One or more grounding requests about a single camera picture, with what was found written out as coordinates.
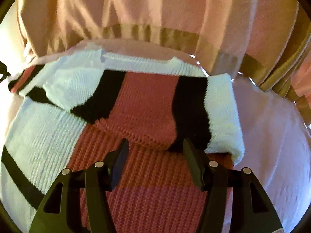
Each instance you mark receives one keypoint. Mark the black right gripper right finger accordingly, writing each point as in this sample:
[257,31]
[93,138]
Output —
[252,210]

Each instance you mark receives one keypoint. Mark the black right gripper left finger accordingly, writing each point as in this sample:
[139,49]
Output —
[77,200]

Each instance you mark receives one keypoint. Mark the white red black knit sweater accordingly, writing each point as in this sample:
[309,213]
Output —
[78,108]

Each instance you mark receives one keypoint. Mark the pink blanket with white bows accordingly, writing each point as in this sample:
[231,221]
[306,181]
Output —
[276,141]

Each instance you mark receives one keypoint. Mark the orange pink curtain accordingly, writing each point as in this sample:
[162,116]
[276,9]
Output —
[266,40]

